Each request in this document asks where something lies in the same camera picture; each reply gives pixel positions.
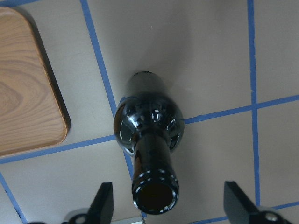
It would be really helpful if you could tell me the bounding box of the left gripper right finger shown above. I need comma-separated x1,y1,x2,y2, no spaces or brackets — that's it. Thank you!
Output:
223,181,290,224

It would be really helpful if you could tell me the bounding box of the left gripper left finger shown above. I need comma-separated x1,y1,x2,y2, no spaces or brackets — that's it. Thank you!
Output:
63,182,114,224

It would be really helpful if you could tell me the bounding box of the dark wine bottle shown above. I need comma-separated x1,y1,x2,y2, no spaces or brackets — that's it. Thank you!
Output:
114,71,185,215

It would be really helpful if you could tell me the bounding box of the wooden tray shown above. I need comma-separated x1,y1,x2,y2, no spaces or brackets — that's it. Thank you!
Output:
0,7,71,157

